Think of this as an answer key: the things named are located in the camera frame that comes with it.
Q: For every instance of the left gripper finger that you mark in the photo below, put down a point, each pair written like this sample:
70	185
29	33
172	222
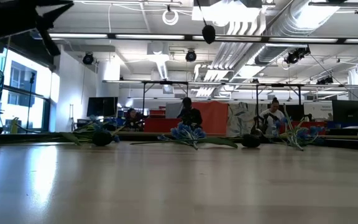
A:
48	40
53	7

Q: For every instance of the sparse blue flower spray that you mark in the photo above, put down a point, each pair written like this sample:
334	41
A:
110	122
304	133

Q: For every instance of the dense blue flower bunch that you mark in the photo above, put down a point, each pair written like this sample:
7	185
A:
186	132

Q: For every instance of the black background robot arm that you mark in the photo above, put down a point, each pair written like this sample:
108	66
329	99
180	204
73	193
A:
261	123

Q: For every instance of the large window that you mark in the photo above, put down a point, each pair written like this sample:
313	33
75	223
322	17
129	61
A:
42	93

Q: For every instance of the black light stand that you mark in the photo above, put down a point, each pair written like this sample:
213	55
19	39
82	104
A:
30	102

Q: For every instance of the black computer monitor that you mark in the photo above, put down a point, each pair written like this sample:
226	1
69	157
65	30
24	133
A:
102	106
347	111
296	112

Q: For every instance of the yellow-green bin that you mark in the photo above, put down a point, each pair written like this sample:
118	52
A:
14	126

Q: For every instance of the long LED light bar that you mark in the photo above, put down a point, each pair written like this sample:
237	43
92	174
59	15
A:
149	36

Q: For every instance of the person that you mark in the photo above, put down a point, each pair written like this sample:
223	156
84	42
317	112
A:
190	116
132	118
272	115

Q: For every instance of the red box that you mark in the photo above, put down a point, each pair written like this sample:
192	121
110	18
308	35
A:
157	113

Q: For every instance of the red partition panel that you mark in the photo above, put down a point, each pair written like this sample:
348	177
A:
162	125

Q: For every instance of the black flower with bare stem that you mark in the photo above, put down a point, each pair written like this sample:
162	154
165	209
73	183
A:
209	34

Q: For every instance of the orange partition panel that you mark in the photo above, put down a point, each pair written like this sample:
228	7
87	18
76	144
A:
216	116

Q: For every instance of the grey-white patterned sheet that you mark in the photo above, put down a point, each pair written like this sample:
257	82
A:
241	119

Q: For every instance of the black ceiling spotlight cluster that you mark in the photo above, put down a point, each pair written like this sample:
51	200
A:
297	55

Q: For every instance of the white sign board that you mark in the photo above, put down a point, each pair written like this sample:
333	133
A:
319	110

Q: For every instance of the black metal rig frame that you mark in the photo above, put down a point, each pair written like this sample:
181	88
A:
256	99
144	99

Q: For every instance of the white ceiling duct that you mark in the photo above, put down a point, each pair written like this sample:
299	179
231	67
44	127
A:
162	65

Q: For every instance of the silver ventilation duct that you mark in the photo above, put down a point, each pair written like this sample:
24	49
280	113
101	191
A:
272	53

